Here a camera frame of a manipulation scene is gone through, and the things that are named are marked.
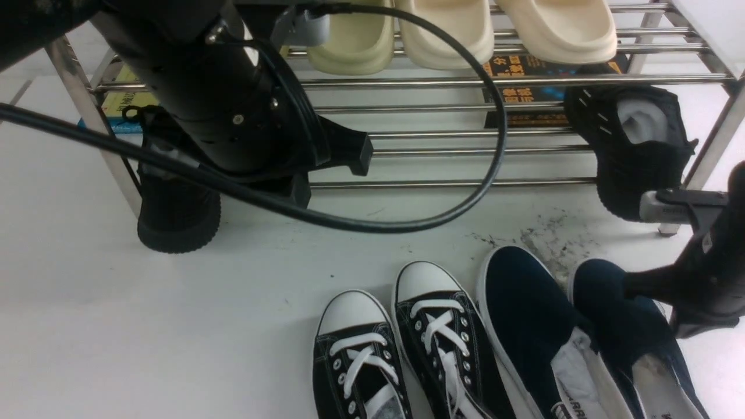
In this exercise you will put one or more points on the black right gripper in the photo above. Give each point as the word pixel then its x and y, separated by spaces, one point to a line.
pixel 705 285

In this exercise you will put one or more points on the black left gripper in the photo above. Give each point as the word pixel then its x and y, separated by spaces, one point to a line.
pixel 255 122

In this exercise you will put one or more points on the navy canvas slip-on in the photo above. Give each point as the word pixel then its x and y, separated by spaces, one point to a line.
pixel 636 343
pixel 548 349

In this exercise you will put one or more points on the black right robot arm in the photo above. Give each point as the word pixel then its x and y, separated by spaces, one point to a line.
pixel 731 218

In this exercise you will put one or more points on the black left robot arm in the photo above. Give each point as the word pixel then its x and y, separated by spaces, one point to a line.
pixel 158 40

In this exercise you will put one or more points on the stainless steel shoe rack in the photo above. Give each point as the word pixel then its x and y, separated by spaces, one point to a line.
pixel 660 19

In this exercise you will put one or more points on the black knit sneaker right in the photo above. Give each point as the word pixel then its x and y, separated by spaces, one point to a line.
pixel 638 138

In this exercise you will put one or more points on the black knit sneaker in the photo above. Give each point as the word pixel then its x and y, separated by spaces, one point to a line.
pixel 176 216
pixel 638 138

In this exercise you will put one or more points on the black knit sneaker left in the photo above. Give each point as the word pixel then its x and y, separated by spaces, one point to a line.
pixel 176 216

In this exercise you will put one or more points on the black lace-up sneaker right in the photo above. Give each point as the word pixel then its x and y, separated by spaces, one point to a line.
pixel 444 341

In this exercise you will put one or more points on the black lace-up sneaker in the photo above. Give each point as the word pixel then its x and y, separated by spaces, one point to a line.
pixel 357 368
pixel 444 341

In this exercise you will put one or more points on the black lace-up sneaker left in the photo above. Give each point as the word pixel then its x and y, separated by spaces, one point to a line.
pixel 357 368

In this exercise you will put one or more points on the yellow blue book left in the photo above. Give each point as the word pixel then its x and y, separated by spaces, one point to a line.
pixel 114 103

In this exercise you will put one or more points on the black orange book right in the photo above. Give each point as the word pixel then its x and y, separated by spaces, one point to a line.
pixel 524 73

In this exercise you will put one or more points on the cream slipper far right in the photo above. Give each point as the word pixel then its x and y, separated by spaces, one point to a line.
pixel 569 32

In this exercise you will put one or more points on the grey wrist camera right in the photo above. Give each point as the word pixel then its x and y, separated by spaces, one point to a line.
pixel 697 208

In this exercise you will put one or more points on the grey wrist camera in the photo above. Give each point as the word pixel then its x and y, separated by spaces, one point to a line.
pixel 299 26
pixel 697 208

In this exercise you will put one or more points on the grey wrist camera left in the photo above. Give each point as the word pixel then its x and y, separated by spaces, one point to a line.
pixel 299 26

